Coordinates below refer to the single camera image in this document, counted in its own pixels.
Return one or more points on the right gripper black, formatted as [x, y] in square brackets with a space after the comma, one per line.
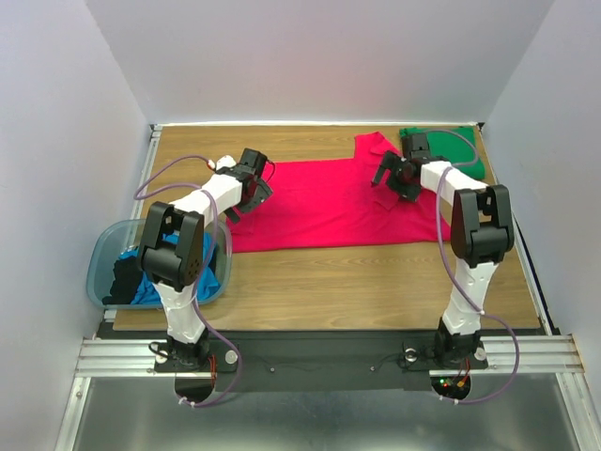
[391, 172]

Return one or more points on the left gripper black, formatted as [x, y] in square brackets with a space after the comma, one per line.
[263, 194]

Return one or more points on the red t shirt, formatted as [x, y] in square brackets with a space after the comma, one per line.
[332, 203]

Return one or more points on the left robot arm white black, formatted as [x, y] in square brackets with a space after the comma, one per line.
[172, 253]

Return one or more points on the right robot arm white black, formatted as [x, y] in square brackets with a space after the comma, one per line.
[482, 233]

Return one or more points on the folded green t shirt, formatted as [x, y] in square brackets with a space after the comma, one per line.
[447, 146]

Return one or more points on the blue t shirt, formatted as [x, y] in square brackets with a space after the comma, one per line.
[207, 288]

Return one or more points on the black garment in bin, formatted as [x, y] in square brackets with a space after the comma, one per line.
[129, 285]

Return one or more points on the teal plastic bin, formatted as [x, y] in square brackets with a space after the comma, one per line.
[126, 235]

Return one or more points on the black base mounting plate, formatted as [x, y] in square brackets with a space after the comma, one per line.
[312, 361]

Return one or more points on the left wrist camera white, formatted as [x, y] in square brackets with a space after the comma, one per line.
[226, 161]

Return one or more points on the aluminium frame rail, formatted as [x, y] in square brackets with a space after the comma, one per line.
[109, 358]

